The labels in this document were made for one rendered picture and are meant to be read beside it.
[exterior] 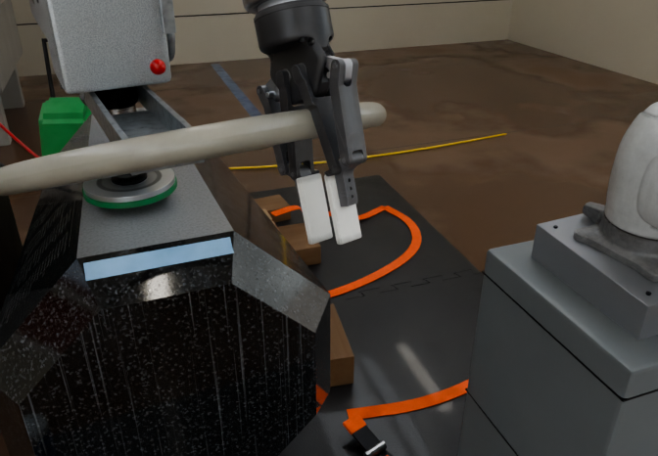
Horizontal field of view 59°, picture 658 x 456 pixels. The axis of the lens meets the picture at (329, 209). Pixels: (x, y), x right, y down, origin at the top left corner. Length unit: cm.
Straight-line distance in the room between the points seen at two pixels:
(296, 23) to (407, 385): 164
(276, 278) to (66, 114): 210
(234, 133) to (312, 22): 13
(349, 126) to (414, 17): 683
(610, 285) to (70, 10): 112
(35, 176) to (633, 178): 90
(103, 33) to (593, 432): 118
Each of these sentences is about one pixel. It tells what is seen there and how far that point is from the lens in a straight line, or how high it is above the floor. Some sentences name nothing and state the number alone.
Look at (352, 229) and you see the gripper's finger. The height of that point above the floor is 115.
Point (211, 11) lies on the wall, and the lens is 657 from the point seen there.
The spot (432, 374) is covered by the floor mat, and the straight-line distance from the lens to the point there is 211.
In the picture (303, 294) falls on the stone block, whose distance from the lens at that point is 141.
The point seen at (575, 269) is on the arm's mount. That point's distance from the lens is 118.
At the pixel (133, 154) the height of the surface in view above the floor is 124.
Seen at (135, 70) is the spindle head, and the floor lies 114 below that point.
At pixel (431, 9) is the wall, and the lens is 745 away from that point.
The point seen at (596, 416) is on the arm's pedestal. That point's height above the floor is 67.
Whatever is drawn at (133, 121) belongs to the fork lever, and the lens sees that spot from 126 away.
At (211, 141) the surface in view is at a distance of 53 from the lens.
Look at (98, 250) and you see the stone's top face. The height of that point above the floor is 80.
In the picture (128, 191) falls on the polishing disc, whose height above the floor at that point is 86.
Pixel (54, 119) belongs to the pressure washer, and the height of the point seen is 51.
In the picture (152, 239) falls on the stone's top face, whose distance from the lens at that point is 132.
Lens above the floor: 143
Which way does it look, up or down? 27 degrees down
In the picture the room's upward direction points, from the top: straight up
